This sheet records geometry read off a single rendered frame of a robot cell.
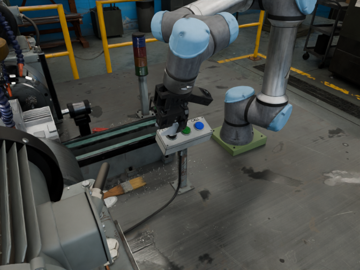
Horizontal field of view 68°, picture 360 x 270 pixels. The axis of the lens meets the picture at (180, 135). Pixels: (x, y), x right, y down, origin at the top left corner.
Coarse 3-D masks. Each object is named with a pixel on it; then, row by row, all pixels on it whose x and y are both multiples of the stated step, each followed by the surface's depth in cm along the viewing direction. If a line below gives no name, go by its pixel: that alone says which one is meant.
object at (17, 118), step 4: (12, 100) 84; (16, 100) 84; (12, 104) 83; (16, 104) 84; (12, 108) 85; (16, 108) 84; (20, 108) 84; (16, 112) 78; (20, 112) 80; (16, 116) 78; (20, 116) 78; (0, 120) 76; (16, 120) 78; (20, 120) 79; (0, 124) 77; (4, 124) 77; (16, 124) 79; (20, 124) 79; (24, 124) 81; (16, 128) 79; (20, 128) 80; (24, 128) 80
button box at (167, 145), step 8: (192, 120) 87; (200, 120) 88; (192, 128) 85; (208, 128) 86; (160, 136) 81; (176, 136) 82; (184, 136) 83; (192, 136) 83; (200, 136) 84; (208, 136) 87; (160, 144) 83; (168, 144) 80; (176, 144) 81; (184, 144) 83; (192, 144) 86; (168, 152) 82
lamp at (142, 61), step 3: (135, 57) 123; (138, 57) 122; (141, 57) 122; (144, 57) 123; (135, 60) 124; (138, 60) 123; (141, 60) 123; (144, 60) 124; (135, 63) 125; (138, 63) 124; (141, 63) 124; (144, 63) 125; (138, 66) 125; (141, 66) 125
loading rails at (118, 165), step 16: (112, 128) 110; (128, 128) 111; (144, 128) 113; (64, 144) 102; (80, 144) 103; (96, 144) 106; (112, 144) 109; (128, 144) 101; (144, 144) 104; (80, 160) 94; (96, 160) 97; (112, 160) 101; (128, 160) 104; (144, 160) 109; (96, 176) 101; (112, 176) 105; (128, 176) 104
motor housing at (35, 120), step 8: (24, 112) 85; (32, 112) 85; (40, 112) 84; (48, 112) 85; (24, 120) 82; (32, 120) 82; (40, 120) 83; (48, 120) 84; (32, 128) 82; (40, 128) 83; (48, 136) 83; (56, 136) 84
